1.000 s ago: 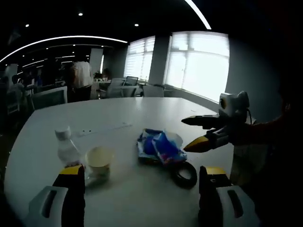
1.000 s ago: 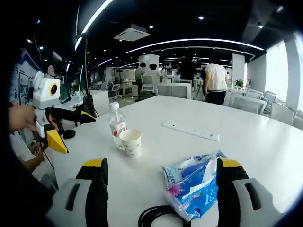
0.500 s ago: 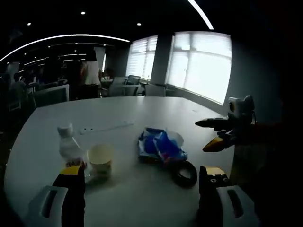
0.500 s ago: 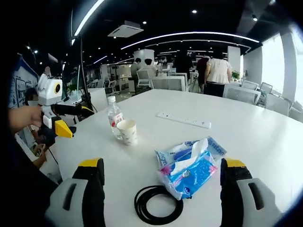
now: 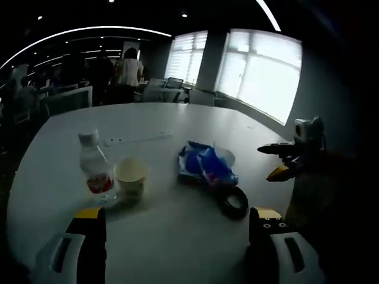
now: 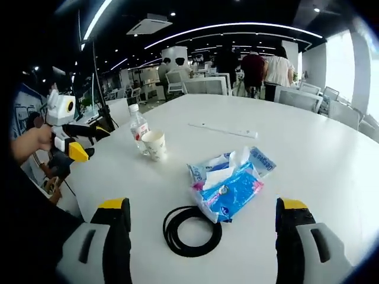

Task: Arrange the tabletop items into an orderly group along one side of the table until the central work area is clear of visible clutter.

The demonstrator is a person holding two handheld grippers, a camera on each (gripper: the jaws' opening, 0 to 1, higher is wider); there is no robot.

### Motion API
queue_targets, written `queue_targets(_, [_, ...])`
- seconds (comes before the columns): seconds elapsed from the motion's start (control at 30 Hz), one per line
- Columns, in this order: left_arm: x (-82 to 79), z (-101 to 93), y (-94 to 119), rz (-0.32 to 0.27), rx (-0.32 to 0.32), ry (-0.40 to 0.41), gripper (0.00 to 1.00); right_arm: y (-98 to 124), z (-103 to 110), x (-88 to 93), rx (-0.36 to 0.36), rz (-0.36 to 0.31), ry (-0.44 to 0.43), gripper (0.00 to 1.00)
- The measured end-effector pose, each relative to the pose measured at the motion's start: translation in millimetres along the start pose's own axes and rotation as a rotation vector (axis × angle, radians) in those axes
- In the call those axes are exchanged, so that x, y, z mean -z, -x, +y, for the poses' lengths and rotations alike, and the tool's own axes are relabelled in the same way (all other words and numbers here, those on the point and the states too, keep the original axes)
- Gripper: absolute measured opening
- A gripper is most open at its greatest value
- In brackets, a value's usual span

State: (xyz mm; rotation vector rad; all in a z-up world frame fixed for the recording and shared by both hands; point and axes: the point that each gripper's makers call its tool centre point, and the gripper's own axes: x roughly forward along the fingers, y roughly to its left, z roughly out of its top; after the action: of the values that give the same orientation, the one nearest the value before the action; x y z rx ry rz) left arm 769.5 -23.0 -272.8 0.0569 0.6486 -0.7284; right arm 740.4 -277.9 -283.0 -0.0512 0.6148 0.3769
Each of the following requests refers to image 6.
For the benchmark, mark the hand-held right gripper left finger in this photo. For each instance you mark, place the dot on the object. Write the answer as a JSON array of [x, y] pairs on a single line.
[[89, 245]]

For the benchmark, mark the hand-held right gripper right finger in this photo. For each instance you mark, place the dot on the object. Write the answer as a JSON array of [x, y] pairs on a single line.
[[322, 245]]

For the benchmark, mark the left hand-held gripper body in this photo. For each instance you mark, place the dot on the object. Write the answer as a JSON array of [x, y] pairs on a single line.
[[60, 111]]

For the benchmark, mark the clear plastic water bottle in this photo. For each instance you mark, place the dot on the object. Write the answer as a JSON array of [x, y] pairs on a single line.
[[139, 130]]

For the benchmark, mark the white paper cup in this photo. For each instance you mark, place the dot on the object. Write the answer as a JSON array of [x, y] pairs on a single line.
[[155, 146]]

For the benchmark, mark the wet wipes pack blue lid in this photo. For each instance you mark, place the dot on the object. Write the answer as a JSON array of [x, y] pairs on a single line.
[[263, 161]]

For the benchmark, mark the blue tissue pack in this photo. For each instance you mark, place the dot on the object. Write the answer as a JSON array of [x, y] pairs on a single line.
[[228, 195]]

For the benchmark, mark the person's left hand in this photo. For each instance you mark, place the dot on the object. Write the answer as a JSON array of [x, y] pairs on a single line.
[[41, 139]]

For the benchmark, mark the thin black stand pole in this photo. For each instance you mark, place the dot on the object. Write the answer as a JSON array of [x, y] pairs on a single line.
[[96, 83]]

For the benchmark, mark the person's dark clothing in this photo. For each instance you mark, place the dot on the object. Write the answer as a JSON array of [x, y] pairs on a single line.
[[32, 236]]

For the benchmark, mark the white table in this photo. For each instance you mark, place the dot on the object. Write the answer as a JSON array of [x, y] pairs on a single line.
[[296, 154]]

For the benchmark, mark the white mesh office chair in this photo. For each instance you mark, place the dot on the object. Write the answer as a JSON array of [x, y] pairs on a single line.
[[299, 99], [343, 115], [207, 86], [174, 83]]

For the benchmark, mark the ceiling air conditioner unit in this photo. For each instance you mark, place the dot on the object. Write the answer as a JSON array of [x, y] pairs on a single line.
[[149, 24]]

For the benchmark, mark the curved ceiling light strip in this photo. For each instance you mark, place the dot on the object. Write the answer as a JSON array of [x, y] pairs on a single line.
[[237, 25]]

